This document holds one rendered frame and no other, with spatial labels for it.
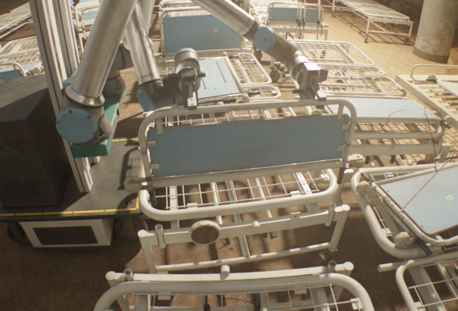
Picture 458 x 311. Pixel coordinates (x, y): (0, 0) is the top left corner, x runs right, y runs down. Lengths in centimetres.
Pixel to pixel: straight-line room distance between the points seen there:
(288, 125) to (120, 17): 65
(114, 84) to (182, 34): 130
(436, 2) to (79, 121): 521
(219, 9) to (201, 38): 174
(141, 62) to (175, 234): 67
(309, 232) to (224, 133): 106
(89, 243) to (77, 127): 82
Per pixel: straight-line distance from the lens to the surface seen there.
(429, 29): 568
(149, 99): 121
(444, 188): 162
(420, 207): 144
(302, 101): 106
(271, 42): 121
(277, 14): 427
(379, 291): 181
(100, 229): 174
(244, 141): 108
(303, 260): 181
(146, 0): 153
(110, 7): 108
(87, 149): 144
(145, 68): 123
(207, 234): 127
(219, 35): 300
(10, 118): 157
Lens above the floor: 144
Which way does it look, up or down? 33 degrees down
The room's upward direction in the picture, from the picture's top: straight up
